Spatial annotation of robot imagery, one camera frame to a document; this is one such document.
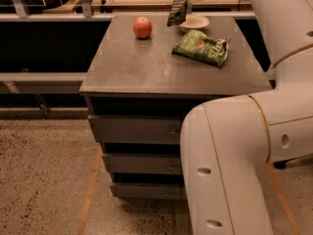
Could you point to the black rxbar chocolate wrapper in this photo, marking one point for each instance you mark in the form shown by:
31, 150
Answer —
177, 13

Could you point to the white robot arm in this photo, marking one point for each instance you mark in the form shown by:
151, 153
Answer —
223, 142

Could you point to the red apple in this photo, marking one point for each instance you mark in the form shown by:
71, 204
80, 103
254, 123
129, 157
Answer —
142, 27

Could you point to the white bowl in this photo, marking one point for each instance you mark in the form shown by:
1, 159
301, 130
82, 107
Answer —
194, 22

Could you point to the green chip bag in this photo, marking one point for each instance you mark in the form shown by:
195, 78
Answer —
198, 46

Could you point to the grey drawer cabinet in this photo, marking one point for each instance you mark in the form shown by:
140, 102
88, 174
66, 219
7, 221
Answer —
143, 78

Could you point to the top grey drawer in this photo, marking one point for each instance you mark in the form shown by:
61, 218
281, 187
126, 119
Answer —
136, 130

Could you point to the grey drawer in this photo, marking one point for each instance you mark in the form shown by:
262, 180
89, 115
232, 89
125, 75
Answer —
140, 163
148, 191
136, 130

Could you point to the middle grey drawer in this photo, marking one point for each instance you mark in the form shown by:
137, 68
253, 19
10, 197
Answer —
140, 163

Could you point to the black office chair base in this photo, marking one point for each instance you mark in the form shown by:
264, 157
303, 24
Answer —
281, 164

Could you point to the bottom grey drawer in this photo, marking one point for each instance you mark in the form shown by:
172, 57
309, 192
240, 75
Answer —
148, 191

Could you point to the metal shelf rail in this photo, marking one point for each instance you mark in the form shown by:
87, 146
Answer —
41, 82

